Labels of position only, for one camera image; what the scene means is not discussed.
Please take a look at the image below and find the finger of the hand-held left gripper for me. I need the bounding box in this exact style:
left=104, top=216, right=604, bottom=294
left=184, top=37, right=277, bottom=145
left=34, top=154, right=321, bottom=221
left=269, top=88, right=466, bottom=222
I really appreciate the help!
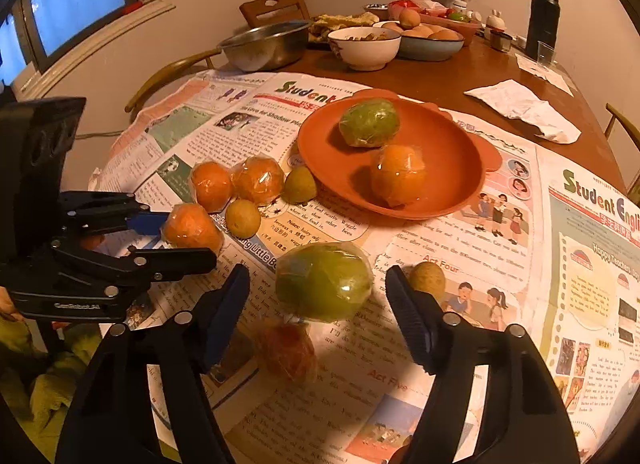
left=56, top=189, right=172, bottom=241
left=50, top=243, right=219, bottom=296

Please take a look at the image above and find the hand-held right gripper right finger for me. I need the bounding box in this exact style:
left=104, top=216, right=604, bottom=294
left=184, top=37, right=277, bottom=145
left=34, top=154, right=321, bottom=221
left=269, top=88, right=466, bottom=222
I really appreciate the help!
left=384, top=265, right=581, bottom=464

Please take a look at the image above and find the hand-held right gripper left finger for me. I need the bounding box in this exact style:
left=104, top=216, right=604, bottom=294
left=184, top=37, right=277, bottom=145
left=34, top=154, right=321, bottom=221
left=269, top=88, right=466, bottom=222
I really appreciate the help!
left=54, top=264, right=251, bottom=464

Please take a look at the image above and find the orange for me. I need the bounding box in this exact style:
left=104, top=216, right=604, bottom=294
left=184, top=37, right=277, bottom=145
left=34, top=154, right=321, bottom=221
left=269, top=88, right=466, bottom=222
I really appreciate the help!
left=161, top=203, right=224, bottom=256
left=189, top=160, right=234, bottom=213
left=256, top=320, right=319, bottom=384
left=370, top=144, right=429, bottom=208
left=231, top=156, right=286, bottom=206

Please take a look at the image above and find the small brown fruit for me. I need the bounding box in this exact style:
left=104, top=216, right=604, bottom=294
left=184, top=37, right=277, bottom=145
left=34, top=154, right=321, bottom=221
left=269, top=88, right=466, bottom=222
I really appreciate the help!
left=408, top=261, right=446, bottom=298

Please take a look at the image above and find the small yellow-green fruit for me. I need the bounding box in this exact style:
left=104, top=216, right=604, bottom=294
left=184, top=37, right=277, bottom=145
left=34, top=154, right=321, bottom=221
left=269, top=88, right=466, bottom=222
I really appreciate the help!
left=224, top=198, right=262, bottom=239
left=283, top=166, right=318, bottom=204

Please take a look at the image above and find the green citrus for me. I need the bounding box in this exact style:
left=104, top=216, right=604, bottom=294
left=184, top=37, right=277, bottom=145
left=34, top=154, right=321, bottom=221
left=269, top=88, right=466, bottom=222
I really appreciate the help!
left=274, top=242, right=374, bottom=323
left=339, top=98, right=402, bottom=148

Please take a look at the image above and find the terracotta orange plate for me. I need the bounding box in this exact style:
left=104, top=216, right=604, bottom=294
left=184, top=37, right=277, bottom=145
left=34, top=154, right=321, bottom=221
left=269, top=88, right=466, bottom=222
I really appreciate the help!
left=297, top=94, right=504, bottom=221

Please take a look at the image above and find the colourful student newspaper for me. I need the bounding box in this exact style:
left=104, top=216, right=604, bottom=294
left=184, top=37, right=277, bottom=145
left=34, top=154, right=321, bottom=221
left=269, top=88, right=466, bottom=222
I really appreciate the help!
left=90, top=69, right=551, bottom=464
left=534, top=144, right=640, bottom=461

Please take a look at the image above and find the curved yellow wooden chair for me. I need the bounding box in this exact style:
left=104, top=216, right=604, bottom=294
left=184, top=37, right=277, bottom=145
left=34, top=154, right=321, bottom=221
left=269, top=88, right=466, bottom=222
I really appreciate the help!
left=603, top=102, right=640, bottom=196
left=124, top=47, right=224, bottom=118

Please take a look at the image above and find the yellow-green clothing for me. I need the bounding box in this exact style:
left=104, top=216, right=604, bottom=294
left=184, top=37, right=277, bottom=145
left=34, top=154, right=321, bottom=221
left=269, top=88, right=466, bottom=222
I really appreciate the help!
left=0, top=316, right=107, bottom=463

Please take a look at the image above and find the stainless steel bowl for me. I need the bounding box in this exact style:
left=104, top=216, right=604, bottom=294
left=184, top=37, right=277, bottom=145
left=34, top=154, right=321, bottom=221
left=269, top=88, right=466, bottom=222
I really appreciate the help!
left=217, top=20, right=311, bottom=73

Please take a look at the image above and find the crumpled white napkin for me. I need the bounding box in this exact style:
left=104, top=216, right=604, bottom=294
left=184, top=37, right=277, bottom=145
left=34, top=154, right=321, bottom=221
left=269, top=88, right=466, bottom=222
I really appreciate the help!
left=463, top=79, right=582, bottom=145

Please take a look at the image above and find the wooden chair with cutout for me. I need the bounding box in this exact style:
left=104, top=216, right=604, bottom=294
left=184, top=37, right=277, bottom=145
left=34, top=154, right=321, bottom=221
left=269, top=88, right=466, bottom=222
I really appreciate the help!
left=238, top=0, right=312, bottom=29

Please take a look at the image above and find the blue bowl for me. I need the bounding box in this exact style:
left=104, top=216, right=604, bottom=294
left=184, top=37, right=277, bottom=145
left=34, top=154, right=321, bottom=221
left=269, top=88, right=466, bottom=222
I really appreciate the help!
left=372, top=20, right=466, bottom=63

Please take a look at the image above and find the white ceramic bowl of food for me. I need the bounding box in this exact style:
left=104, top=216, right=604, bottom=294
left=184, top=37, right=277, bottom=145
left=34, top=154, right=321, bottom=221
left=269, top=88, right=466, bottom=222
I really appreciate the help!
left=327, top=26, right=402, bottom=71

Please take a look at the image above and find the tray of fried flatbread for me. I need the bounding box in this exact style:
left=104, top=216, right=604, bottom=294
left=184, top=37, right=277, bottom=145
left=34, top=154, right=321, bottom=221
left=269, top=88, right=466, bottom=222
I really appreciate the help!
left=307, top=11, right=381, bottom=46

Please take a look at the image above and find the flat white paper sheet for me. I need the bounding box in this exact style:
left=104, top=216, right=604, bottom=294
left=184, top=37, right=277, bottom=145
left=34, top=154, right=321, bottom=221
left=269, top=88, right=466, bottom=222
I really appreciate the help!
left=515, top=53, right=574, bottom=96

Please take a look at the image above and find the pile of brown eggs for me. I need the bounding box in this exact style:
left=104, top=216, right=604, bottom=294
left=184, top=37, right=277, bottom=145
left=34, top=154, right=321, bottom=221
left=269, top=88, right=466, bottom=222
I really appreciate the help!
left=381, top=8, right=461, bottom=41

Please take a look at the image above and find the pink plastic tray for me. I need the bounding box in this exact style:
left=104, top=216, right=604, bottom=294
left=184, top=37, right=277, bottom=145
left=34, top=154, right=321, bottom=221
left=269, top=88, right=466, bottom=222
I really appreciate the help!
left=414, top=6, right=484, bottom=46

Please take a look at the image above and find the white rabbit figurine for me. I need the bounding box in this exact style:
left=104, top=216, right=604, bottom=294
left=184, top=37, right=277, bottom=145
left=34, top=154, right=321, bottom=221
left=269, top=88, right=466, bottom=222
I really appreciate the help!
left=483, top=9, right=506, bottom=41

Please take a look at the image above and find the dark thermos flask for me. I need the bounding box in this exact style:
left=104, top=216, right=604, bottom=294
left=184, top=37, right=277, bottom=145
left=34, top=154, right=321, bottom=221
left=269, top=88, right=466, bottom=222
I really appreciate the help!
left=524, top=0, right=561, bottom=61

